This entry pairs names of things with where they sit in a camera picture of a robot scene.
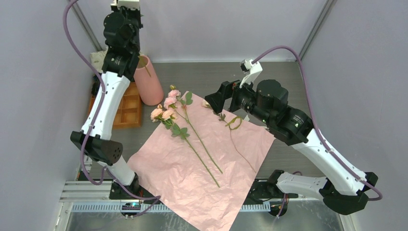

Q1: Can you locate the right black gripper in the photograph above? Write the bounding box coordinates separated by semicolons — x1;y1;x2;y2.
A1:
204;73;272;125

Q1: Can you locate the small bud thin stem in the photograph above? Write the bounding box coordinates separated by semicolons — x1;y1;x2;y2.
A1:
194;100;257;173

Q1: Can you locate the purple and pink wrapping paper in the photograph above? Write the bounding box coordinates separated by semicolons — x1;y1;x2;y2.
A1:
128;95;274;231

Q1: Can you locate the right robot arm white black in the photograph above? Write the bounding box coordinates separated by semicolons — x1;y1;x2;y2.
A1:
205;79;378;215

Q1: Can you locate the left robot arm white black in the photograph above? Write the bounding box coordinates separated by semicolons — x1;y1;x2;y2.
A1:
70;0;143;199

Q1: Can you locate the pink cylindrical vase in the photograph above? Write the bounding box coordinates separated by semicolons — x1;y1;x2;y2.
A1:
134;54;164;106

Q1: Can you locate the cream patterned cloth bag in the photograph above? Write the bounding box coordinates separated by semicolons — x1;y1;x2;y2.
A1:
90;48;108;73

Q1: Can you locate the pink rose stem upper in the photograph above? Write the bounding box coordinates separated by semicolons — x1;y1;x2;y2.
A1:
164;85;223;174

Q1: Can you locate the peach rose stem lower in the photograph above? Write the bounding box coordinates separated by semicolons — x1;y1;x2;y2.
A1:
151;105;220;188

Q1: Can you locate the orange compartment tray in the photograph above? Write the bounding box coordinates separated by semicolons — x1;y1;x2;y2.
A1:
89;82;142;130

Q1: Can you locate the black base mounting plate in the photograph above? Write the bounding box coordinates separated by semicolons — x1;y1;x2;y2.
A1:
109;179;283;205

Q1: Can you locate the small green-lit circuit board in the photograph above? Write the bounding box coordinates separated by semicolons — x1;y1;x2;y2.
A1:
122;202;141;210

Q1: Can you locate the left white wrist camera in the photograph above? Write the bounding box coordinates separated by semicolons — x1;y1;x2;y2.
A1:
110;0;140;10

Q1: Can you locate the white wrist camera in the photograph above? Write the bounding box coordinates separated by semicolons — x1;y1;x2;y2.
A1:
110;0;140;10
239;59;263;88

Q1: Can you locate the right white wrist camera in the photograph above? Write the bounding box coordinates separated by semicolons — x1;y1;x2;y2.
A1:
239;59;263;88

